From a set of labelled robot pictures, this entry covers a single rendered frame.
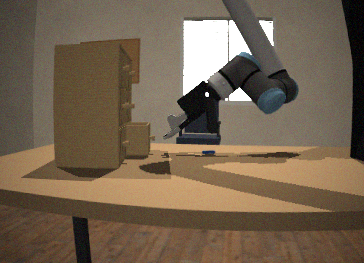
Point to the tan wooden chest of drawers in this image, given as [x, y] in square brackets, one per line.
[85, 105]

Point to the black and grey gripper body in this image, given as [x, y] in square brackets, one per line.
[190, 104]

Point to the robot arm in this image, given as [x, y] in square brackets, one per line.
[253, 73]

